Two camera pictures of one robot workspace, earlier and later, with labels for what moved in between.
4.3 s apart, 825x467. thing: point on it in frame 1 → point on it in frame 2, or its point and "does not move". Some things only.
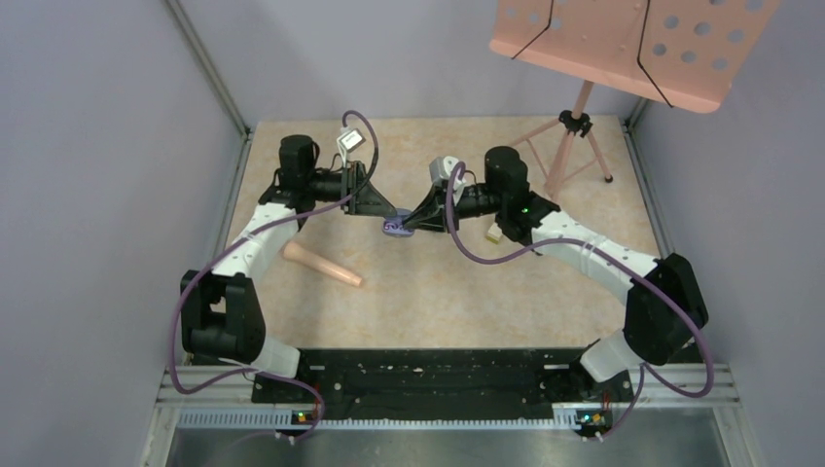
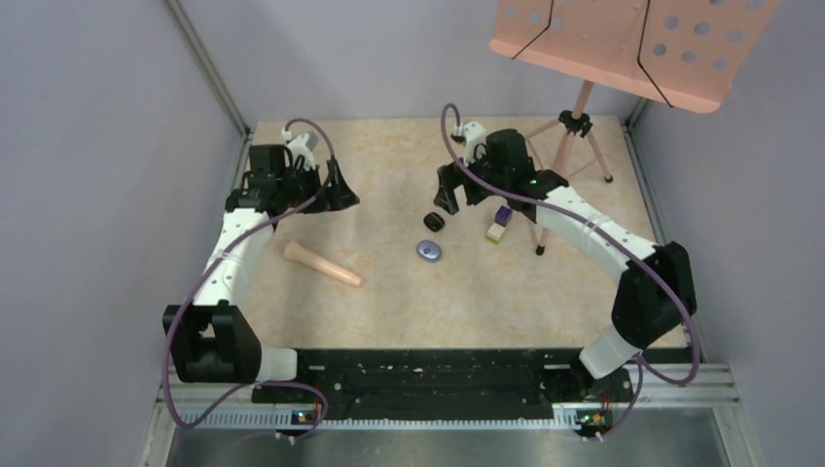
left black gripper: (359, 197) → (337, 196)
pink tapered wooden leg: (293, 252) does not move
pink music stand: (685, 52) does not move
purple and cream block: (494, 233) does not move
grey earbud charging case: (393, 226) → (429, 250)
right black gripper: (431, 215) → (450, 178)
